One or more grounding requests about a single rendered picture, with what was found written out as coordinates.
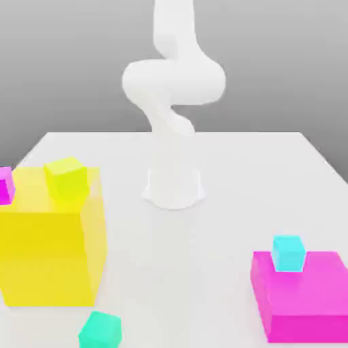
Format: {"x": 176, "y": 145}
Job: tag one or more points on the small magenta cube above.
{"x": 4, "y": 187}

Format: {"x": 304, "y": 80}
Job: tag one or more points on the small yellow-green cube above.
{"x": 66, "y": 179}

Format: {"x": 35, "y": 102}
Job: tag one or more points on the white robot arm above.
{"x": 174, "y": 81}

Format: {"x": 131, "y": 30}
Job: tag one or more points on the large yellow box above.
{"x": 43, "y": 252}

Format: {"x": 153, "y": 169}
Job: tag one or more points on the large magenta box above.
{"x": 304, "y": 299}

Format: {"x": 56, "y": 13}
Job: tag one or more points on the small cyan cube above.
{"x": 288, "y": 254}

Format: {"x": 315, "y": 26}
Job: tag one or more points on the small teal cube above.
{"x": 100, "y": 330}

